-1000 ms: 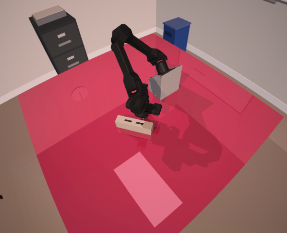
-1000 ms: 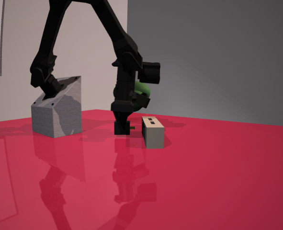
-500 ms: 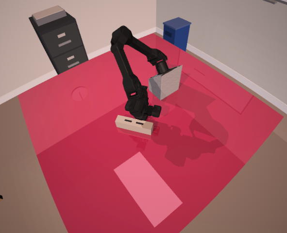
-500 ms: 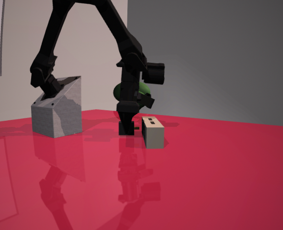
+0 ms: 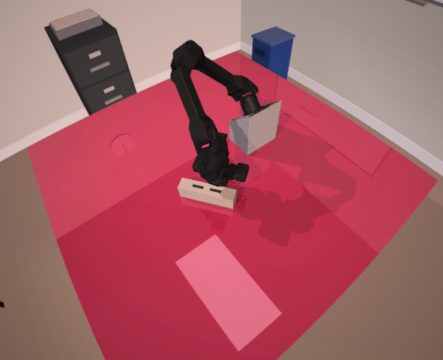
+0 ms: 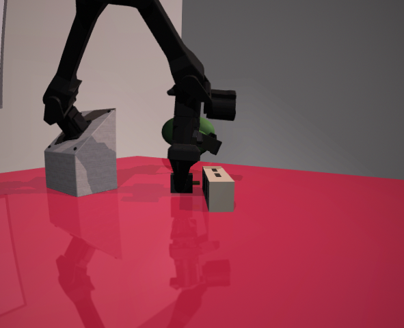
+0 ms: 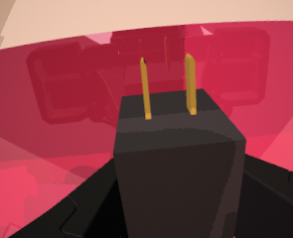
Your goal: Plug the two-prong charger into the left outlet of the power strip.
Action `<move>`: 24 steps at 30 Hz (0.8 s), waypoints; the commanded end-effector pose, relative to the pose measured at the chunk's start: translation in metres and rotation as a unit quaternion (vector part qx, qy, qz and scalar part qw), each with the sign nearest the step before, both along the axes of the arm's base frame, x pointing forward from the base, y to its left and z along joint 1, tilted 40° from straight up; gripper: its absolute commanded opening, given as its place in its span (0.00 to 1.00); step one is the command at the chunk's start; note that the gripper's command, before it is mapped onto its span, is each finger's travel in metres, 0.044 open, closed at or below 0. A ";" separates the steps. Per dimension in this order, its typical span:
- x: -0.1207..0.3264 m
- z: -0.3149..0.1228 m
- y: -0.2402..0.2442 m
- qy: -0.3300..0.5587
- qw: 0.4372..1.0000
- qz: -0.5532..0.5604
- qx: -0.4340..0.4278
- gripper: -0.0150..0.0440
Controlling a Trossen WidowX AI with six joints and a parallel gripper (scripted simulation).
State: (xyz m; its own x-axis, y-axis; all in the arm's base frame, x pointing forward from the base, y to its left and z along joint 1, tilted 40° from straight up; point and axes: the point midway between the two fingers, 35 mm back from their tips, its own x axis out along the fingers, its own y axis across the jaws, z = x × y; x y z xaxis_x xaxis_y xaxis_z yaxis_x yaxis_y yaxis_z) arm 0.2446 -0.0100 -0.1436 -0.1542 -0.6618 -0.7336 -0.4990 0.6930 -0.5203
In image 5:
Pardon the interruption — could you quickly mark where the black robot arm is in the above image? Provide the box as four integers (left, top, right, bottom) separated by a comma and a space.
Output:
170, 40, 264, 187

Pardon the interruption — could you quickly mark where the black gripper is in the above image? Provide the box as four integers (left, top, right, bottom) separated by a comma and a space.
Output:
193, 151, 249, 182

